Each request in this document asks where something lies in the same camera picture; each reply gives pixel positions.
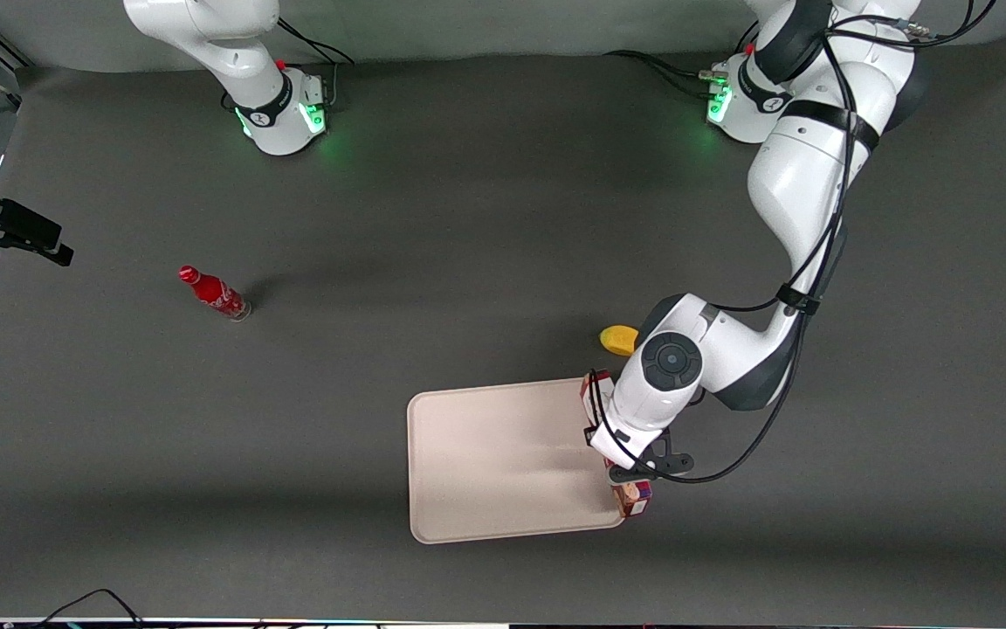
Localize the black left arm base cable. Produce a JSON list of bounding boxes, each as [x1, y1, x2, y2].
[[603, 28, 761, 102]]

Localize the yellow lemon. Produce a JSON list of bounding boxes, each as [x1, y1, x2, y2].
[[599, 325, 641, 356]]

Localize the red soda bottle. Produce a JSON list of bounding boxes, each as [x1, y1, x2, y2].
[[177, 266, 252, 322]]

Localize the black arm base cable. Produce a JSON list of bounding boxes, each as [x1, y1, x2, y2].
[[603, 28, 761, 102], [276, 17, 355, 107]]

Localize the red cookie box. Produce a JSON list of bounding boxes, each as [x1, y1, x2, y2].
[[579, 370, 653, 519]]

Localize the thin black table-edge cable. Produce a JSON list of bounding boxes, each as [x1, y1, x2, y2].
[[31, 588, 148, 629]]

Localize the black right arm base cable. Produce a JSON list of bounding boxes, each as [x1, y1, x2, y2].
[[276, 17, 355, 107]]

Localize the beige rectangular tray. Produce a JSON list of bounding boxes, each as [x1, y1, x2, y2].
[[407, 377, 629, 545]]

